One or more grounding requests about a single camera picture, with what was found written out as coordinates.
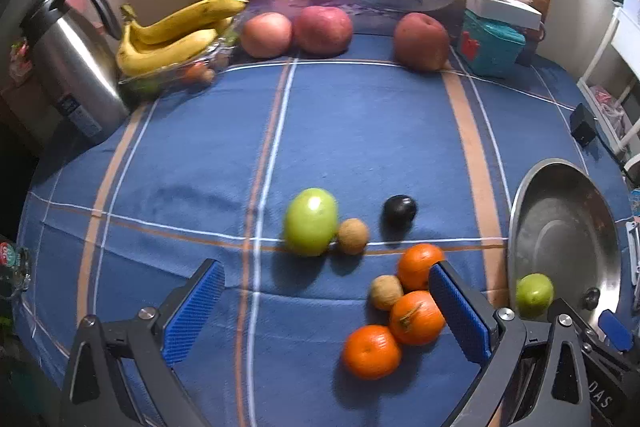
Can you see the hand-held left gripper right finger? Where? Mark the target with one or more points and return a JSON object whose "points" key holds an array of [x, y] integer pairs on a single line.
{"points": [[460, 312]]}

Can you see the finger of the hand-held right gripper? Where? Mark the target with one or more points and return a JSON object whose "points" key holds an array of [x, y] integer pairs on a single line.
{"points": [[615, 331]]}

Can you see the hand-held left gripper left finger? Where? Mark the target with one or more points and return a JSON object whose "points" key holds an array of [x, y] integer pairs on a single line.
{"points": [[192, 312]]}

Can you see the orange tangerine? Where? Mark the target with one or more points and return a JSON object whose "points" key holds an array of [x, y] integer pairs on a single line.
{"points": [[417, 264], [371, 352], [415, 319]]}

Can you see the small green jujube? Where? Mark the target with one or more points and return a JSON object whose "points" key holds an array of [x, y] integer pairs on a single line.
{"points": [[533, 294]]}

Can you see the small brown kiwi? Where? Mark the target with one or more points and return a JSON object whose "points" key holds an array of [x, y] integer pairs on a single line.
{"points": [[385, 292], [353, 236]]}

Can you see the stainless steel bowl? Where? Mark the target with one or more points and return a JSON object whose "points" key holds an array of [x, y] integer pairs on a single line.
{"points": [[562, 227]]}

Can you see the large green jujube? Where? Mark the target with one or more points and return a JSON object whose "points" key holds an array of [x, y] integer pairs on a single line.
{"points": [[311, 221]]}

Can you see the small dark grape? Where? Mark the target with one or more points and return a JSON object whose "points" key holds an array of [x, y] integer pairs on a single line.
{"points": [[592, 297]]}

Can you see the dark purple plum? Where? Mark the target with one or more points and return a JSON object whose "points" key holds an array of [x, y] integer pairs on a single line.
{"points": [[400, 212]]}

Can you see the clear snack packet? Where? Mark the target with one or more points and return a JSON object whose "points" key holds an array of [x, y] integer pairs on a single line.
{"points": [[12, 267]]}

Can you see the blue checked tablecloth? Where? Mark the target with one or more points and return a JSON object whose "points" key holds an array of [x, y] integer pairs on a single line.
{"points": [[360, 132]]}

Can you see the black power adapter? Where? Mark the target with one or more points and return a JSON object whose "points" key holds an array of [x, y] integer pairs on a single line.
{"points": [[583, 123]]}

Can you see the clear plastic tray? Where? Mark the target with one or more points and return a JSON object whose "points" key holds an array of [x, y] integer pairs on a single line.
{"points": [[200, 72]]}

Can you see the teal plastic box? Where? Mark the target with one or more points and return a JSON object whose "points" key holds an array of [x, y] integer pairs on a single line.
{"points": [[492, 49]]}

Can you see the dark red apple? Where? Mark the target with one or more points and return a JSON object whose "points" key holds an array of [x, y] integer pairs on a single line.
{"points": [[421, 42]]}

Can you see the yellow banana bunch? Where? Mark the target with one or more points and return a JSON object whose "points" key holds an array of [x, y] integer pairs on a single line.
{"points": [[170, 39]]}

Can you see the white metal rack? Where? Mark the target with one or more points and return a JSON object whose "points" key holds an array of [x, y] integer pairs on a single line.
{"points": [[607, 57]]}

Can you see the stainless steel kettle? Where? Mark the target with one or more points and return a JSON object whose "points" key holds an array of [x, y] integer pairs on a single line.
{"points": [[75, 57]]}

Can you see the pale red apple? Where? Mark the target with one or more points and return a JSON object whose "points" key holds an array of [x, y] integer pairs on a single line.
{"points": [[266, 35]]}

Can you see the white flat box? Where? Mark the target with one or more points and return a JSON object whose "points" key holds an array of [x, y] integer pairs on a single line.
{"points": [[500, 4]]}

